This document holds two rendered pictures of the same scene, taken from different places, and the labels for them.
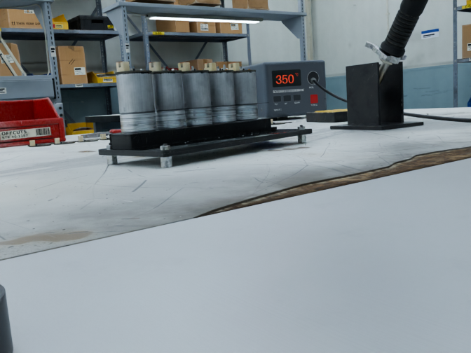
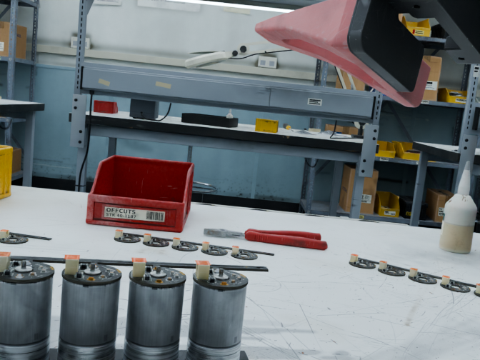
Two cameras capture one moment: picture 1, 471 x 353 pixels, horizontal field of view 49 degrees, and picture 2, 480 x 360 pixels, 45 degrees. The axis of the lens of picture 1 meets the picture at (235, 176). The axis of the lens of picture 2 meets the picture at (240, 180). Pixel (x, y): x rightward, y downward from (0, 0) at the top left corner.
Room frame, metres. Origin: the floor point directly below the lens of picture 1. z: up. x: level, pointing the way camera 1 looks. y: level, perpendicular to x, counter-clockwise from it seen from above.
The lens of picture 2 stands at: (0.24, -0.16, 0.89)
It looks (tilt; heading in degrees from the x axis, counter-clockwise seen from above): 8 degrees down; 35
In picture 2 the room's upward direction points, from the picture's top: 6 degrees clockwise
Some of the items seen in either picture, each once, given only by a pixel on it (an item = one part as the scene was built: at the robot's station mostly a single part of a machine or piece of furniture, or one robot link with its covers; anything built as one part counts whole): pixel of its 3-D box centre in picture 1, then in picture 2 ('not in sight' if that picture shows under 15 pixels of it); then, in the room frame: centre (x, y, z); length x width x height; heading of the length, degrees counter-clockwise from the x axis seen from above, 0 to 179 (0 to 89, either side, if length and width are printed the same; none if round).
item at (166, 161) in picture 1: (214, 144); not in sight; (0.39, 0.01, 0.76); 0.16 x 0.07 x 0.01; 137
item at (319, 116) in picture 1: (336, 115); not in sight; (0.74, -0.15, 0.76); 0.07 x 0.05 x 0.02; 22
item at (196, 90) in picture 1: (195, 104); (88, 326); (0.40, 0.03, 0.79); 0.02 x 0.02 x 0.05
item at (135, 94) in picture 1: (137, 107); not in sight; (0.36, 0.07, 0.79); 0.02 x 0.02 x 0.05
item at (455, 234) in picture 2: not in sight; (461, 206); (0.90, 0.01, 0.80); 0.03 x 0.03 x 0.10
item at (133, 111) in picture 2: not in sight; (144, 108); (2.20, 1.82, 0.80); 0.15 x 0.12 x 0.10; 37
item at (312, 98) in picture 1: (277, 92); not in sight; (0.94, -0.08, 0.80); 0.15 x 0.12 x 0.10; 21
